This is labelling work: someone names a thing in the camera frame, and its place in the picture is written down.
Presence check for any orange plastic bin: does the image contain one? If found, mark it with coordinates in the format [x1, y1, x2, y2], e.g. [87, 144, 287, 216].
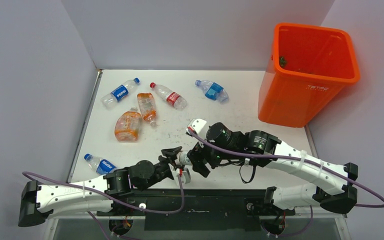
[257, 22, 361, 128]

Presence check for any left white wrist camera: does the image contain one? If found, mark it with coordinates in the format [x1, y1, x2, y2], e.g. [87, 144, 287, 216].
[168, 164, 191, 186]

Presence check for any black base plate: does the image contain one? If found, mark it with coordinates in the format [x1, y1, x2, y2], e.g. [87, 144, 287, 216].
[97, 189, 296, 231]

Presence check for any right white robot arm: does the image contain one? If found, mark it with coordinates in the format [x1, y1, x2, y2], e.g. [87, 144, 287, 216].
[186, 122, 358, 214]

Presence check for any red cap water bottle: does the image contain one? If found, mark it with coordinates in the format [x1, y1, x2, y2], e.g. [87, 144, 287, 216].
[149, 82, 188, 111]

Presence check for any blue cap bottle left edge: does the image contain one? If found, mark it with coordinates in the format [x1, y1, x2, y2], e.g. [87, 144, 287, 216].
[84, 153, 117, 175]

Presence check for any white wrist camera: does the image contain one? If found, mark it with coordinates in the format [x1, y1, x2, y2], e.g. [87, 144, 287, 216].
[186, 118, 209, 139]
[168, 164, 191, 186]

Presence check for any green plastic bottle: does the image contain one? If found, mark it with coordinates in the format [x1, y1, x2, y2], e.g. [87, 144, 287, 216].
[279, 56, 288, 69]

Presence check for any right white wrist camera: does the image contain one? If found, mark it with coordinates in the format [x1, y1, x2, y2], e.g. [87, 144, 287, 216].
[186, 118, 209, 139]

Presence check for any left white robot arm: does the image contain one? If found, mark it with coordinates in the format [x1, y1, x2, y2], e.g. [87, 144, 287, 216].
[18, 147, 192, 227]

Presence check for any flat orange crushed bottle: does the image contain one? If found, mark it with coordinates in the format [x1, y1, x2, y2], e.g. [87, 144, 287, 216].
[114, 107, 142, 142]

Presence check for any crushed blue label bottle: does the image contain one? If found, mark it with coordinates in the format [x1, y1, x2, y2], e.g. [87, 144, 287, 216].
[195, 80, 229, 104]

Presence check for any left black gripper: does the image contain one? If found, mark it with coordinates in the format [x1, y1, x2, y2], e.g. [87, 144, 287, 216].
[137, 147, 187, 192]

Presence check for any clear Pepsi bottle top left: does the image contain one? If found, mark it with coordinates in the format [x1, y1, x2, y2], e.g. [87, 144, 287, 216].
[100, 77, 141, 110]

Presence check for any crushed orange label bottle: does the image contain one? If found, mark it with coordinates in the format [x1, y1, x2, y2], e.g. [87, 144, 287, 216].
[137, 92, 157, 128]

